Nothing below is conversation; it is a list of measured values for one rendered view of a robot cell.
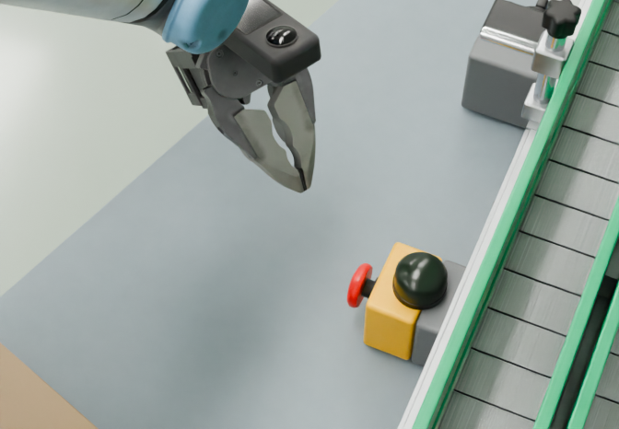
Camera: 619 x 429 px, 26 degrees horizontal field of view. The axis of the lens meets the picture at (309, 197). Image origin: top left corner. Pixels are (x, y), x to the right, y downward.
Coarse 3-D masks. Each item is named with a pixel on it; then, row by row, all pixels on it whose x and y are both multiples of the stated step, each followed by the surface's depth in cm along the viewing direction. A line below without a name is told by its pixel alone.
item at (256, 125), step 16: (240, 112) 109; (256, 112) 110; (240, 128) 109; (256, 128) 110; (256, 144) 110; (272, 144) 110; (256, 160) 110; (272, 160) 111; (272, 176) 112; (288, 176) 112
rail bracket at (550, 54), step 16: (560, 0) 104; (544, 16) 103; (560, 16) 103; (576, 16) 103; (496, 32) 108; (544, 32) 108; (560, 32) 104; (512, 48) 108; (528, 48) 108; (544, 48) 107; (560, 48) 106; (544, 64) 107; (560, 64) 107; (544, 80) 110; (528, 96) 113; (544, 96) 111; (528, 112) 113; (528, 128) 113
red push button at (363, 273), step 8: (360, 264) 115; (368, 264) 115; (360, 272) 114; (368, 272) 115; (352, 280) 114; (360, 280) 113; (368, 280) 115; (352, 288) 113; (360, 288) 113; (368, 288) 114; (352, 296) 114; (360, 296) 115; (352, 304) 114
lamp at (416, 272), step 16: (416, 256) 109; (432, 256) 110; (400, 272) 109; (416, 272) 108; (432, 272) 108; (400, 288) 109; (416, 288) 108; (432, 288) 108; (416, 304) 109; (432, 304) 109
